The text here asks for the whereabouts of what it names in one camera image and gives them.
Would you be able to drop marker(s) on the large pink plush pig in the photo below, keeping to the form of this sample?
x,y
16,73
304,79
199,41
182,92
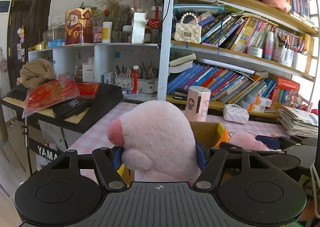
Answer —
x,y
158,142

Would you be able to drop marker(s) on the orange white box upper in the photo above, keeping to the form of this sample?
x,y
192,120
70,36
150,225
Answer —
x,y
257,100

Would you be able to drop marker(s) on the cream quilted pearl handbag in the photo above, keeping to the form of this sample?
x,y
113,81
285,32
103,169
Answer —
x,y
189,33

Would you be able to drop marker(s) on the orange white box lower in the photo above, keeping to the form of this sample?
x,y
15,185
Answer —
x,y
252,107

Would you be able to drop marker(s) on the white milk carton box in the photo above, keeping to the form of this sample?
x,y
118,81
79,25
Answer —
x,y
139,23

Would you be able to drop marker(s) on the orange white box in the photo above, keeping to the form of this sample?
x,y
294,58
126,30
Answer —
x,y
257,100
252,107

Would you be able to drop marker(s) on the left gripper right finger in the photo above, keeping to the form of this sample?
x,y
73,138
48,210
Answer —
x,y
211,162

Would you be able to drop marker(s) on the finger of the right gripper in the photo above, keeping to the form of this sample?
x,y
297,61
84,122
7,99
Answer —
x,y
271,142

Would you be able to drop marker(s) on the small pink plush toy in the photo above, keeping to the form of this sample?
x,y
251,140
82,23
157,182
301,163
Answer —
x,y
243,140

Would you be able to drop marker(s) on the red packaged decorations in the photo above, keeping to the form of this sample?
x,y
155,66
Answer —
x,y
55,92

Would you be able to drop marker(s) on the white quilted pouch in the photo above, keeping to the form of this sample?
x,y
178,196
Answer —
x,y
235,113

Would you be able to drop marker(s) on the white pen holder box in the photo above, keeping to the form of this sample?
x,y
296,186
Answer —
x,y
299,61

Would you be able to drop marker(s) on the black electronic keyboard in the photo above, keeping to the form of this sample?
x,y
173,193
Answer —
x,y
108,96

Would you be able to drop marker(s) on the stack of papers and notebooks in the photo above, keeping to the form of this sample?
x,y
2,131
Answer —
x,y
299,122

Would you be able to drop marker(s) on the pink cartoon cylinder cup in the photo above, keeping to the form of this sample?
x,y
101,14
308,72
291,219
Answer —
x,y
197,103

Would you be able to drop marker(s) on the yellow cardboard box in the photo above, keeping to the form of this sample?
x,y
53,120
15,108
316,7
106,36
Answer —
x,y
208,133

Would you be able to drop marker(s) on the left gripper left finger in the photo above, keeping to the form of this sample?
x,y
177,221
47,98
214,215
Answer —
x,y
107,163

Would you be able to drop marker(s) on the red dictionary book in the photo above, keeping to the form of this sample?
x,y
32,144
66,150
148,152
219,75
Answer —
x,y
284,83

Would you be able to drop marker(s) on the beige cloth bundle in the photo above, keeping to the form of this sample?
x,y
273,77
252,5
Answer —
x,y
36,72

